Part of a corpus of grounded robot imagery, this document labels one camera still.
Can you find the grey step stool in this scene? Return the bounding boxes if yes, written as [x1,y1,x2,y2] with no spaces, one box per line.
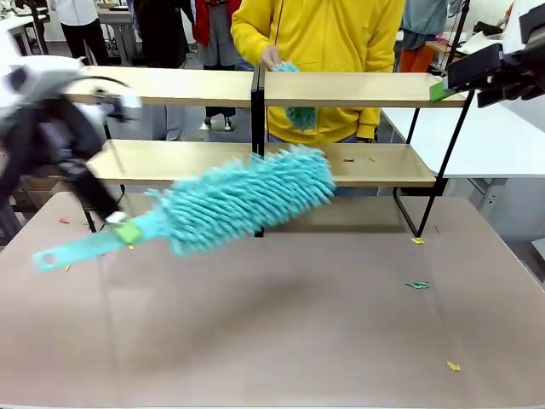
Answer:
[0,199,23,248]

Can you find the person in yellow hoodie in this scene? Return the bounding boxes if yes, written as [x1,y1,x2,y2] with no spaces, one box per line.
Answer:
[229,0,406,145]

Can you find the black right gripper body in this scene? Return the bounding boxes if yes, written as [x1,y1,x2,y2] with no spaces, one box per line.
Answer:
[485,10,545,102]

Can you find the person white shirt black trousers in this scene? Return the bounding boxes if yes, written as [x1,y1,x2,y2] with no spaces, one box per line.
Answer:
[46,0,106,67]

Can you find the person in red jacket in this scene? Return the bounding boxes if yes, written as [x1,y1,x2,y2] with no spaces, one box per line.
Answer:
[191,0,239,130]

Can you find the wooden shelf black metal frame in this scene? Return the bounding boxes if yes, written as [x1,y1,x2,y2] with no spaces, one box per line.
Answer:
[78,63,261,238]
[255,63,476,239]

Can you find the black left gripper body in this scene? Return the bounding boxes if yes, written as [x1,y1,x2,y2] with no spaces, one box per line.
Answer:
[0,95,110,205]

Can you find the white paper sheet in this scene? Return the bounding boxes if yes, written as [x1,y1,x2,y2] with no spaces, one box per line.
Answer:
[455,31,504,55]

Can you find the black tripod stand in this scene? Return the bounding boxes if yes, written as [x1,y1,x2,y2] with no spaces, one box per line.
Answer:
[450,0,472,74]

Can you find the person dark top grey trousers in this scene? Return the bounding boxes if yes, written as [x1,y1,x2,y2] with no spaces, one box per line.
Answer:
[131,0,192,142]

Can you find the person grey top orange trousers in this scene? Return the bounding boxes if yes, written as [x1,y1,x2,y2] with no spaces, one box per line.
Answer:
[399,0,463,73]

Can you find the small teal chenille duster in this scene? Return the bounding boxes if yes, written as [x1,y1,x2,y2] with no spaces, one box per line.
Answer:
[271,60,319,132]

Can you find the person's right hand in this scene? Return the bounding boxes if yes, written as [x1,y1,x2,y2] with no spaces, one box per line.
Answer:
[259,44,283,72]

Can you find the large white table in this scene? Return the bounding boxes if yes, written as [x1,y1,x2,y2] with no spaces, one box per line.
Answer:
[380,72,545,214]

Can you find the teal chenille duster long handle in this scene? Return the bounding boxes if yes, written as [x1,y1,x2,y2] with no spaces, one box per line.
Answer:
[32,143,338,274]

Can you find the cardboard box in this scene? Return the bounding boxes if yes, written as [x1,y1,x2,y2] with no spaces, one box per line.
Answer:
[16,170,66,210]

